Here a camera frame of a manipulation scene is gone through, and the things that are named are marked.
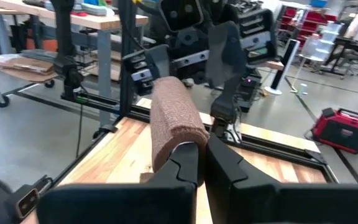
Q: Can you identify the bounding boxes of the red shelf unit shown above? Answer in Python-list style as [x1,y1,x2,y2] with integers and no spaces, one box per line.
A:
[277,4,339,49]

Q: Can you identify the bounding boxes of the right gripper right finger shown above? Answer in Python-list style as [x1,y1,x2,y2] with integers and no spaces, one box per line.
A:
[205,136,358,224]

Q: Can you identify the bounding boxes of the brown cardboard sheets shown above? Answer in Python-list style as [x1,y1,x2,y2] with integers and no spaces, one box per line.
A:
[0,52,59,84]

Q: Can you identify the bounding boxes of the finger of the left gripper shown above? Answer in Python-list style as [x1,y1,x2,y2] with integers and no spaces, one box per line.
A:
[205,21,249,91]
[144,44,171,82]

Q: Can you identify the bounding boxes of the wooden top workbench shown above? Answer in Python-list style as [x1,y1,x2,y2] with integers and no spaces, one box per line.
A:
[0,0,149,128]

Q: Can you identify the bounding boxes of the black floor pillar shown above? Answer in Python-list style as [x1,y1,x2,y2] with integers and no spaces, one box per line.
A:
[264,39,301,96]

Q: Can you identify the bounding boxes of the red black equipment case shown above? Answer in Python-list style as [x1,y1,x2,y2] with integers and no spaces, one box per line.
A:
[310,107,358,156]

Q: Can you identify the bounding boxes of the brown elastic bandage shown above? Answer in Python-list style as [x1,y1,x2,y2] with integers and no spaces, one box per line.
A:
[140,76,210,184]

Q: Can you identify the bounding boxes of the black power box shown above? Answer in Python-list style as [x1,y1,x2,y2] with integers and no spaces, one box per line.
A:
[236,75,263,113]

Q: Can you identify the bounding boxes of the black aluminium table frame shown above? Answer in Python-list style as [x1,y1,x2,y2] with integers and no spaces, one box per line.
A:
[14,0,338,222]

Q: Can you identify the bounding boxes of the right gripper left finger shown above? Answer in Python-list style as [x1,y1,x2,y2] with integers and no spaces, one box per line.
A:
[37,142,200,224]

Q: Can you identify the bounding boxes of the clear plastic drawer tower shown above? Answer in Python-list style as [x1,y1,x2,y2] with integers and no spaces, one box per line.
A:
[299,20,345,65]

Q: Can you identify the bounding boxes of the small wooden table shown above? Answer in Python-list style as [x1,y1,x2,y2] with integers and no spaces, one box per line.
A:
[258,60,285,72]

